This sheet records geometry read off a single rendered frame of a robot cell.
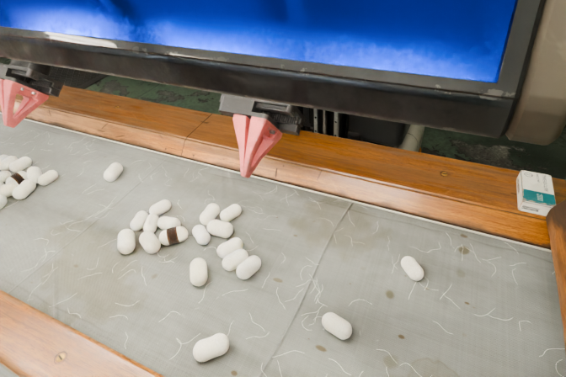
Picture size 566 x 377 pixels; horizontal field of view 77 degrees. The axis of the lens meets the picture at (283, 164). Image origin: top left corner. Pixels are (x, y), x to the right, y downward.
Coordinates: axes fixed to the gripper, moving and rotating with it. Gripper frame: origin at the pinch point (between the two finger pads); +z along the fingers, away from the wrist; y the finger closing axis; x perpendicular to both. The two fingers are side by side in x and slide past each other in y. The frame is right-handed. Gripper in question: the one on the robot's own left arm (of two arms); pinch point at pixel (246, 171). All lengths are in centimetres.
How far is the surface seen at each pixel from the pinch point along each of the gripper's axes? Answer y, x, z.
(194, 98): -125, 150, -51
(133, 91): -173, 147, -48
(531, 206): 34.2, 9.4, -4.4
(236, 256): 2.4, -1.5, 10.5
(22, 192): -35.6, -2.3, 11.4
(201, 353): 4.9, -8.8, 19.1
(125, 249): -11.8, -3.9, 13.7
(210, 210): -4.7, 1.9, 6.4
